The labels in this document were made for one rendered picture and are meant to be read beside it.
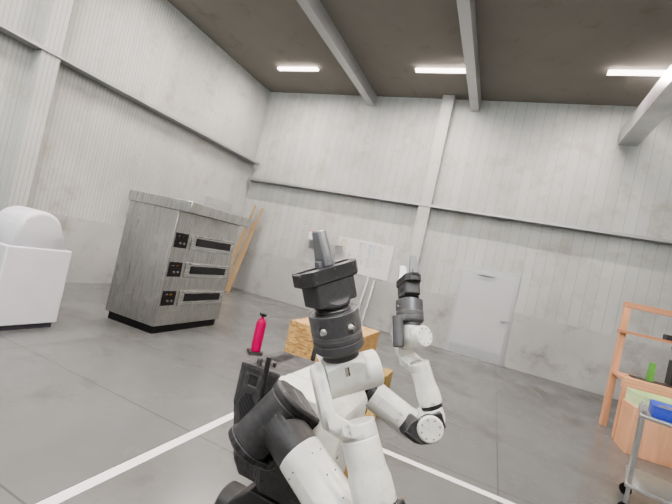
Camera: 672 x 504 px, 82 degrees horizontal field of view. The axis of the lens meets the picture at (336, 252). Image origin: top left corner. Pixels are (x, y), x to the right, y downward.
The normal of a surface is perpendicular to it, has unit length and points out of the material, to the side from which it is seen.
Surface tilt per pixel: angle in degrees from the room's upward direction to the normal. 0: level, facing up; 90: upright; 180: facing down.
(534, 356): 90
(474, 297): 90
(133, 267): 90
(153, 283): 90
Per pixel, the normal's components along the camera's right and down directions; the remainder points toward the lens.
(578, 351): -0.38, -0.09
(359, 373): 0.23, 0.07
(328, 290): 0.59, 0.00
